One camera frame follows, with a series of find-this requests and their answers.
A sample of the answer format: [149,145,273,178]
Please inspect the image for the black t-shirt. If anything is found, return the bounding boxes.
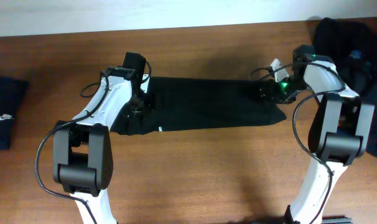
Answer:
[111,77,286,136]

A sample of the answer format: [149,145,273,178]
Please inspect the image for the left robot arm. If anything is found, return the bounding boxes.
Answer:
[53,52,150,223]

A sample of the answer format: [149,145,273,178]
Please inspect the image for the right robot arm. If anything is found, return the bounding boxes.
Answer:
[260,45,375,224]

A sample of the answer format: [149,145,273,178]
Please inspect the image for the black clothes pile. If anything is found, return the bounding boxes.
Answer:
[313,17,377,158]

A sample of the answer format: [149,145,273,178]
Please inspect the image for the folded black Nike garment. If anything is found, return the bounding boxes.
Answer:
[0,76,29,150]

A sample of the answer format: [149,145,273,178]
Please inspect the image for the right black camera cable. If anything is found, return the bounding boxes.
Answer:
[249,62,347,224]

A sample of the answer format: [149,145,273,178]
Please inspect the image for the black camera cable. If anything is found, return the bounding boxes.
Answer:
[34,60,152,224]
[249,62,347,224]

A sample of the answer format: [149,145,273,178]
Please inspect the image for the left black camera cable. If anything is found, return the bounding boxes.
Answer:
[34,60,152,224]

